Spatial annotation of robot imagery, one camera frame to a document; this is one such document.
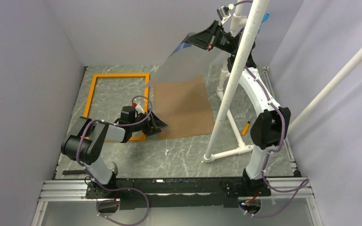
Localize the orange picture frame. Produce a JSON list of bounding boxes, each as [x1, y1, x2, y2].
[[84, 73, 150, 143]]

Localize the aluminium rail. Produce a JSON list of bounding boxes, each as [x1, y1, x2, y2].
[[38, 178, 314, 202]]

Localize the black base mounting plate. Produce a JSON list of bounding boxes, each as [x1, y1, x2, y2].
[[85, 177, 271, 210]]

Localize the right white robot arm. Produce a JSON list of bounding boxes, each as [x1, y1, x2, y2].
[[184, 21, 291, 195]]

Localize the orange handled screwdriver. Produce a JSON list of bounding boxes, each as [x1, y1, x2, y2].
[[241, 121, 250, 136]]

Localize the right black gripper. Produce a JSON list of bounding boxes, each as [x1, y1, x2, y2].
[[186, 20, 239, 56]]

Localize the blue pipe fitting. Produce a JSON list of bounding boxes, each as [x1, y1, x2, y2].
[[257, 13, 270, 33]]

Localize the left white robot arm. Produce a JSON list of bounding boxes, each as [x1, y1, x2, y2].
[[61, 104, 167, 198]]

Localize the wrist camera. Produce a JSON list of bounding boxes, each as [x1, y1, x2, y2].
[[132, 103, 145, 114], [216, 4, 235, 23]]

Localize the sunset landscape photo print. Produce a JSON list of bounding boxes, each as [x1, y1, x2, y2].
[[149, 40, 222, 85]]

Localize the white pvc pipe stand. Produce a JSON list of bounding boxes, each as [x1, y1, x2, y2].
[[203, 0, 362, 162]]

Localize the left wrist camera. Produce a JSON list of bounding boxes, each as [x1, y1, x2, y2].
[[132, 103, 145, 114]]

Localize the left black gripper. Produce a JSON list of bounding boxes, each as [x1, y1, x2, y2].
[[130, 109, 168, 137]]

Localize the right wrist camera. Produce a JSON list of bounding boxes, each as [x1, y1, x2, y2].
[[216, 4, 235, 23]]

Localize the black rod on table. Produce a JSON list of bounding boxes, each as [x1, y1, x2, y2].
[[62, 170, 86, 175]]

